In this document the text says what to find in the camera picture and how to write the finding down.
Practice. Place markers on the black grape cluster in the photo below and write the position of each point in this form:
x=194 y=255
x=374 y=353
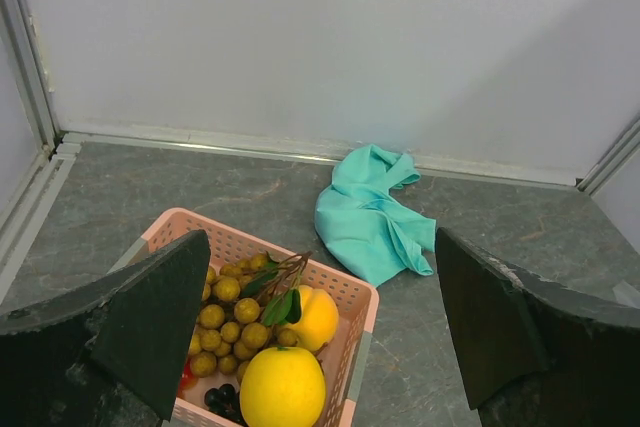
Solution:
x=224 y=401

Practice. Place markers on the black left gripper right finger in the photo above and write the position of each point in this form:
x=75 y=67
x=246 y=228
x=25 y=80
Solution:
x=533 y=352

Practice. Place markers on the yellow orange peach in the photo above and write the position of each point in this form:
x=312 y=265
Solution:
x=319 y=318

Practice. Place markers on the red strawberry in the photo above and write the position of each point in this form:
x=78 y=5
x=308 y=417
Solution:
x=188 y=379

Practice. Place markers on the teal cloth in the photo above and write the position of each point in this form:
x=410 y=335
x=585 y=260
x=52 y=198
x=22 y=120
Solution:
x=369 y=232

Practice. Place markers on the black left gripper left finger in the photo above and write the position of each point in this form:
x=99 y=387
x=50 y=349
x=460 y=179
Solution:
x=111 y=352

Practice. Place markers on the longan bunch with leaves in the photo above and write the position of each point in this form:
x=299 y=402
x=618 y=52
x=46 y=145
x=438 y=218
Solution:
x=244 y=306

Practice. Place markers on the yellow lemon fruit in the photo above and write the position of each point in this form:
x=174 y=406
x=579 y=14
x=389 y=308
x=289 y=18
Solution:
x=283 y=386

